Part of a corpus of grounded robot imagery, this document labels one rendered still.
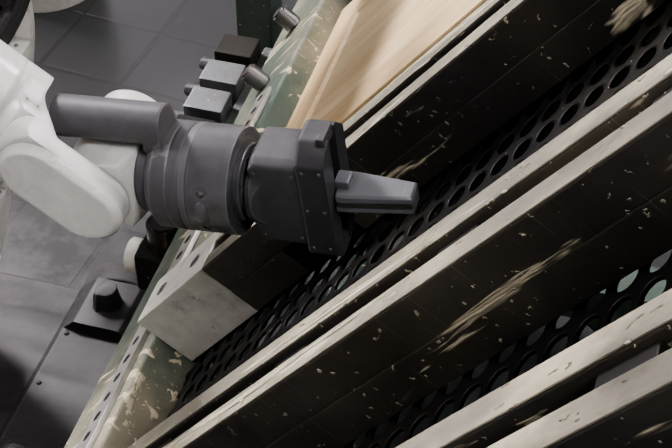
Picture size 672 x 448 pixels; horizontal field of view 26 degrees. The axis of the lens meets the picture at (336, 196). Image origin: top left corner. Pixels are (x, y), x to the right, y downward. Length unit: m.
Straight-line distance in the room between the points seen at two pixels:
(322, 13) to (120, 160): 0.78
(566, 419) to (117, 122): 0.60
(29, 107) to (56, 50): 2.21
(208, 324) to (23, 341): 1.09
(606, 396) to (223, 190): 0.55
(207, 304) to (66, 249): 1.48
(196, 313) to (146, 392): 0.09
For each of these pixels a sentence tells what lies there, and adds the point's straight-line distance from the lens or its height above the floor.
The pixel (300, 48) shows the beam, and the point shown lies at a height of 0.91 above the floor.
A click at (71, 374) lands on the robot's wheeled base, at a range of 2.42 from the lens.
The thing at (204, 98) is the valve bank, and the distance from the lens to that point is 1.99.
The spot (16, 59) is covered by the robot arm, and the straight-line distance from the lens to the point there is 1.19.
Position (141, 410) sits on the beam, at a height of 0.90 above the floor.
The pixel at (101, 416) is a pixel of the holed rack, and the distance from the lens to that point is 1.45.
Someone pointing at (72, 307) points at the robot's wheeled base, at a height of 0.18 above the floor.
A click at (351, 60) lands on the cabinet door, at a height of 0.98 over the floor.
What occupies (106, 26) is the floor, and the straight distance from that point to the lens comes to 3.42.
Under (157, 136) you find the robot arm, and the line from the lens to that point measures 1.14.
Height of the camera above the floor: 2.03
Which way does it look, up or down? 43 degrees down
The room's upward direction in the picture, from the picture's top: straight up
